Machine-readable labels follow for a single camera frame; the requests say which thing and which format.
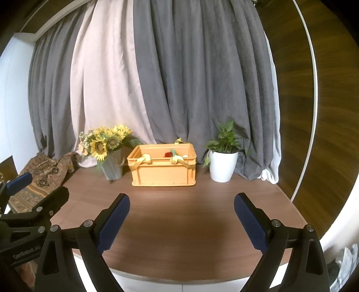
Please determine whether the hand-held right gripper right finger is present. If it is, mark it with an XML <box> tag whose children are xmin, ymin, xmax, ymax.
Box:
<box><xmin>234</xmin><ymin>192</ymin><xmax>329</xmax><ymax>292</ymax></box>

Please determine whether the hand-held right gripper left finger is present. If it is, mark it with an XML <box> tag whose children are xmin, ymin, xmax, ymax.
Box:
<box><xmin>34</xmin><ymin>192</ymin><xmax>131</xmax><ymax>292</ymax></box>

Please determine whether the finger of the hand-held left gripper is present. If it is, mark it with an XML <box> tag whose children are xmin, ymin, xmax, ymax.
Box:
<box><xmin>0</xmin><ymin>172</ymin><xmax>33</xmax><ymax>215</ymax></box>
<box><xmin>0</xmin><ymin>186</ymin><xmax>70</xmax><ymax>225</ymax></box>

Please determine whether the orange plastic crate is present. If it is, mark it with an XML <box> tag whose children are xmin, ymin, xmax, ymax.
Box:
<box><xmin>127</xmin><ymin>138</ymin><xmax>197</xmax><ymax>187</ymax></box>

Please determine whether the brown patterned rug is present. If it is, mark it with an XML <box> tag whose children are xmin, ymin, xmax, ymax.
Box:
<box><xmin>8</xmin><ymin>152</ymin><xmax>79</xmax><ymax>218</ymax></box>

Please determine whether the grey ribbed vase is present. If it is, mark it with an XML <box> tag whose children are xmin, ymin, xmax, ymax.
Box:
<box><xmin>101</xmin><ymin>149</ymin><xmax>124</xmax><ymax>181</ymax></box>

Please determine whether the white curtain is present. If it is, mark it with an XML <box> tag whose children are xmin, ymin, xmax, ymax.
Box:
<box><xmin>259</xmin><ymin>51</ymin><xmax>281</xmax><ymax>184</ymax></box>

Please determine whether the white plant pot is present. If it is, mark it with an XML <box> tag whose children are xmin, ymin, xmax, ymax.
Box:
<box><xmin>209</xmin><ymin>150</ymin><xmax>239</xmax><ymax>183</ymax></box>

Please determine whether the sunflower bouquet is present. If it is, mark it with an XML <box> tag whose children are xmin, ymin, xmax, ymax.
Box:
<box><xmin>79</xmin><ymin>124</ymin><xmax>143</xmax><ymax>169</ymax></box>

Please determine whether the green leafy plant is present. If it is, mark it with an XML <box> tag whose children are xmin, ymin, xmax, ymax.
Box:
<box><xmin>202</xmin><ymin>121</ymin><xmax>251</xmax><ymax>168</ymax></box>

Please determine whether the grey curtain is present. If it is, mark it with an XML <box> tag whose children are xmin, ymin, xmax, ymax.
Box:
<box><xmin>27</xmin><ymin>6</ymin><xmax>96</xmax><ymax>159</ymax></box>
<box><xmin>133</xmin><ymin>0</ymin><xmax>277</xmax><ymax>183</ymax></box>

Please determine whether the pale pink curtain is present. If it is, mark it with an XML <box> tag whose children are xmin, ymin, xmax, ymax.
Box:
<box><xmin>70</xmin><ymin>0</ymin><xmax>156</xmax><ymax>169</ymax></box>

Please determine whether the white hoop frame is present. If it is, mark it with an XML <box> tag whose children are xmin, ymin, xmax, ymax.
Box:
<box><xmin>290</xmin><ymin>0</ymin><xmax>319</xmax><ymax>207</ymax></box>

